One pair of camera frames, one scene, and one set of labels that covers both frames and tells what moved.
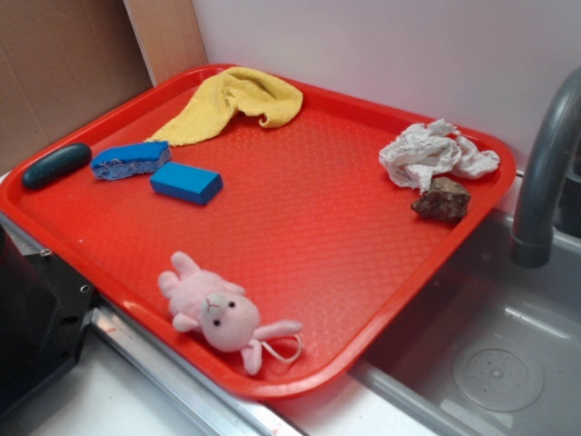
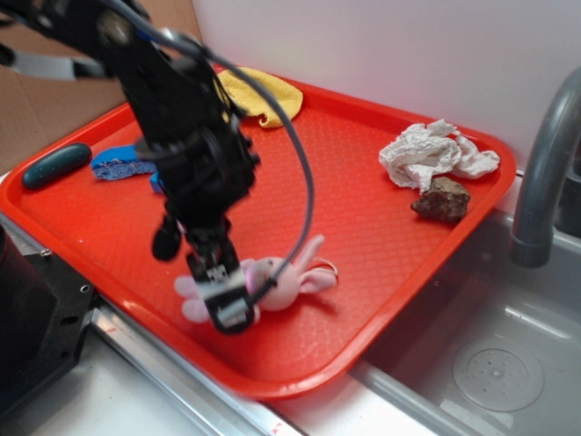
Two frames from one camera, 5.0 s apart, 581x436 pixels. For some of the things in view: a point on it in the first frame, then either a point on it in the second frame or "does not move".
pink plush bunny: (227, 316) to (270, 283)
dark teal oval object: (56, 164) does not move
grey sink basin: (490, 348) does not move
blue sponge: (131, 159) does not move
